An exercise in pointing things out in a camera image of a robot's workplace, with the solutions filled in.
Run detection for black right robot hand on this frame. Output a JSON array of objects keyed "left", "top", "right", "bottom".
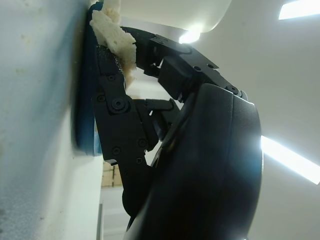
[{"left": 92, "top": 26, "right": 263, "bottom": 240}]

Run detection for white bread slice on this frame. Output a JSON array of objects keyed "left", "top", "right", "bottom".
[{"left": 89, "top": 0, "right": 138, "bottom": 91}]

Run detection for blue plastic tray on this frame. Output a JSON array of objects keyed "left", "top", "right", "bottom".
[{"left": 73, "top": 2, "right": 103, "bottom": 157}]

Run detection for ceiling light panel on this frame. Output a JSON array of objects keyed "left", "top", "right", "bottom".
[
  {"left": 259, "top": 135, "right": 320, "bottom": 186},
  {"left": 278, "top": 1, "right": 320, "bottom": 21}
]

